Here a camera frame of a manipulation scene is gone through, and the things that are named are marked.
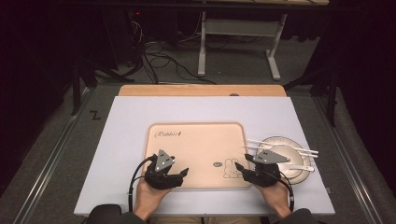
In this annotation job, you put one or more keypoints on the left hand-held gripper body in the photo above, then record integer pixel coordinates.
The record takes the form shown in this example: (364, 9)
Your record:
(163, 161)

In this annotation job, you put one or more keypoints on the metal floor rail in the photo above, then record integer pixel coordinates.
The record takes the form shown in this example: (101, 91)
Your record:
(351, 161)
(46, 168)

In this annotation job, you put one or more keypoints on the person's left hand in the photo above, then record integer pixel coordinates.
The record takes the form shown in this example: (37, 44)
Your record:
(149, 199)

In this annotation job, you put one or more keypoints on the white metal desk frame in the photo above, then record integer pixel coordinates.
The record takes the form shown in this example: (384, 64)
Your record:
(239, 27)

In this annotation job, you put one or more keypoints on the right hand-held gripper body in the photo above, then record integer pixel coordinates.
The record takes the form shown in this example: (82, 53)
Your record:
(269, 157)

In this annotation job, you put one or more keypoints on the white chopstick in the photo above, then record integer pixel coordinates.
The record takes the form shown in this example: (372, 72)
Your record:
(299, 149)
(306, 154)

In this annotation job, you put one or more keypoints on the black metal stand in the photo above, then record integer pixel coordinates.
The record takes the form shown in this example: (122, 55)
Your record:
(76, 87)
(332, 93)

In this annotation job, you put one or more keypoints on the wooden table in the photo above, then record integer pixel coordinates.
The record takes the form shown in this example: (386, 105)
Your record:
(186, 90)

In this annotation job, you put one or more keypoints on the person's right hand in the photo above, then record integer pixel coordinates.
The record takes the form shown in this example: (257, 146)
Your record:
(275, 196)

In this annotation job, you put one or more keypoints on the white bowl with dark rim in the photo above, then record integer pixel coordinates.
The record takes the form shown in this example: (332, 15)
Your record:
(295, 160)

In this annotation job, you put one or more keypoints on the beige tray with rabbit print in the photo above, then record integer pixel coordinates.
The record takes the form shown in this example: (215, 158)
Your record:
(193, 155)

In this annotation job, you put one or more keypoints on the white plate with dark rim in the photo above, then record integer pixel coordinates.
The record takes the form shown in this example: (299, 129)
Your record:
(301, 177)

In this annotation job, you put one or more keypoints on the dark device with red light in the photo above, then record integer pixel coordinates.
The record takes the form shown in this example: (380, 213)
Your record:
(137, 18)

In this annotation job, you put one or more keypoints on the pale lavender board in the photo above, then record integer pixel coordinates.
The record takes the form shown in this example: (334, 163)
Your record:
(124, 140)

